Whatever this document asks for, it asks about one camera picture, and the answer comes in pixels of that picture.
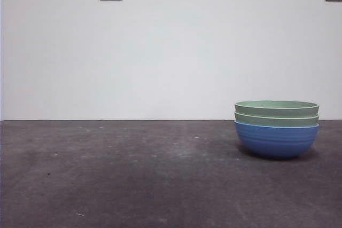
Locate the green ribbed bowl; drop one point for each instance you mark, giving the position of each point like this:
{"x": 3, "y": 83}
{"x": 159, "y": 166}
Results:
{"x": 276, "y": 121}
{"x": 276, "y": 109}

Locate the blue ribbed bowl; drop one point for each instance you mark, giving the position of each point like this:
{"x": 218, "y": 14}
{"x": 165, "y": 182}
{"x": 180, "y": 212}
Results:
{"x": 276, "y": 140}

